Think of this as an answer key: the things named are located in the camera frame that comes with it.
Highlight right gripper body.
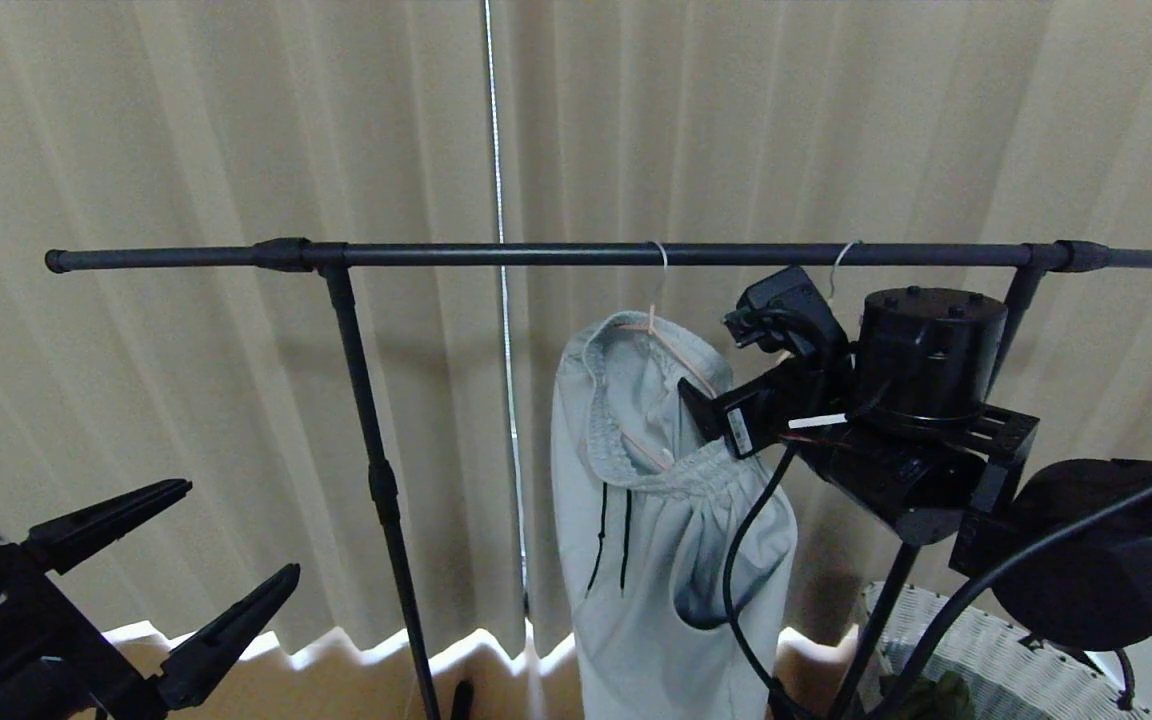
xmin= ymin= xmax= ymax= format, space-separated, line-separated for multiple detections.
xmin=701 ymin=355 xmax=989 ymax=547

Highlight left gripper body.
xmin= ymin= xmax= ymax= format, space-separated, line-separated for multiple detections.
xmin=0 ymin=543 xmax=174 ymax=720

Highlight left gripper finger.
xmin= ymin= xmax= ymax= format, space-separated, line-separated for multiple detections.
xmin=21 ymin=478 xmax=195 ymax=577
xmin=156 ymin=563 xmax=303 ymax=714

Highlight green garment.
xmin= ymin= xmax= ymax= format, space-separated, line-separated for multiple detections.
xmin=896 ymin=670 xmax=979 ymax=720

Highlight pink clothes hanger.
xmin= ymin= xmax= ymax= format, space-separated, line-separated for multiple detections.
xmin=829 ymin=240 xmax=864 ymax=301
xmin=621 ymin=240 xmax=727 ymax=473

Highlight pale grey shorts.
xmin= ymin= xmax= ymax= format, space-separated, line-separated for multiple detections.
xmin=549 ymin=312 xmax=799 ymax=720

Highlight white laundry basket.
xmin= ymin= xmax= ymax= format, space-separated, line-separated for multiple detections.
xmin=856 ymin=583 xmax=1152 ymax=720

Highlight black clothes rack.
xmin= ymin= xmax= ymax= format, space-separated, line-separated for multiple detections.
xmin=44 ymin=237 xmax=1152 ymax=720

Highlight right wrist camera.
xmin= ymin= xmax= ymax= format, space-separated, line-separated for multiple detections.
xmin=724 ymin=265 xmax=853 ymax=367

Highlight black cable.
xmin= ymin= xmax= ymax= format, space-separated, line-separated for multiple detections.
xmin=723 ymin=445 xmax=1152 ymax=720

